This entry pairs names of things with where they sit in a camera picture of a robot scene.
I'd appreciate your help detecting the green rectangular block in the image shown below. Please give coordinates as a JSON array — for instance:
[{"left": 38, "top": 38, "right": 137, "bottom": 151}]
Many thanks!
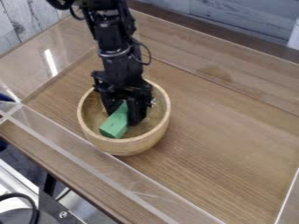
[{"left": 98, "top": 102, "right": 128, "bottom": 139}]

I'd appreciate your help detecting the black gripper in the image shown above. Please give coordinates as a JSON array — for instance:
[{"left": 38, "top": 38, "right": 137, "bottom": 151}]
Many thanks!
[{"left": 90, "top": 51, "right": 153, "bottom": 126}]

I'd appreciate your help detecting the black metal bracket with screw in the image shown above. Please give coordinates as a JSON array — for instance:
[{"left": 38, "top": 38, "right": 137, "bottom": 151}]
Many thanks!
[{"left": 37, "top": 191, "right": 86, "bottom": 224}]

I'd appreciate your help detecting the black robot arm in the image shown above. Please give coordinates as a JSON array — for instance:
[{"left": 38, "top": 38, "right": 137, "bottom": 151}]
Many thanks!
[{"left": 45, "top": 0, "right": 153, "bottom": 126}]

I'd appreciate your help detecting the brown wooden bowl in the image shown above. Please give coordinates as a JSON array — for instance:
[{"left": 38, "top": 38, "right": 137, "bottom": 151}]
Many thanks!
[{"left": 76, "top": 80, "right": 172, "bottom": 156}]

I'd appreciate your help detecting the clear acrylic enclosure wall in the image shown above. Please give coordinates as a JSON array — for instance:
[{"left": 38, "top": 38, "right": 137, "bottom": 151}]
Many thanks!
[{"left": 0, "top": 3, "right": 299, "bottom": 224}]

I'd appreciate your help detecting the black table leg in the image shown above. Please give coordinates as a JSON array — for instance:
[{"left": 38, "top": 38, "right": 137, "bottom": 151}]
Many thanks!
[{"left": 42, "top": 174, "right": 57, "bottom": 197}]

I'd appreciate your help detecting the black cable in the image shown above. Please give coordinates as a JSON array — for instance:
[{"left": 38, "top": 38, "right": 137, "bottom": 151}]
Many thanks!
[{"left": 0, "top": 192, "right": 40, "bottom": 224}]

